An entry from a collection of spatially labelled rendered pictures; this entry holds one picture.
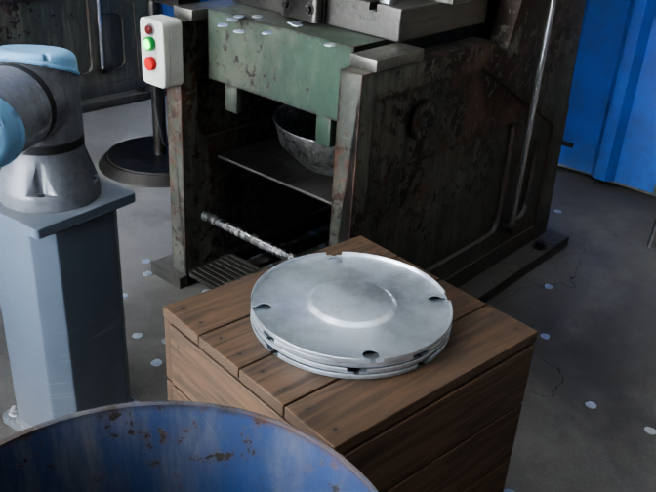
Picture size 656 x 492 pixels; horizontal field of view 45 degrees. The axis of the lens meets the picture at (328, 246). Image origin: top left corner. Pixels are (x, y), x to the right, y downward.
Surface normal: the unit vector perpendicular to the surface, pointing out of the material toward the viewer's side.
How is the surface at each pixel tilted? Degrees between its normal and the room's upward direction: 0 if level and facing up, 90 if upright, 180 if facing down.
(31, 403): 90
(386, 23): 90
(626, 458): 0
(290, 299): 0
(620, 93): 90
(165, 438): 88
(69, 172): 73
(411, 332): 0
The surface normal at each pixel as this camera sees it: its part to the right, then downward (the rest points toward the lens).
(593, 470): 0.06, -0.88
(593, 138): -0.66, 0.32
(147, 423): 0.21, 0.43
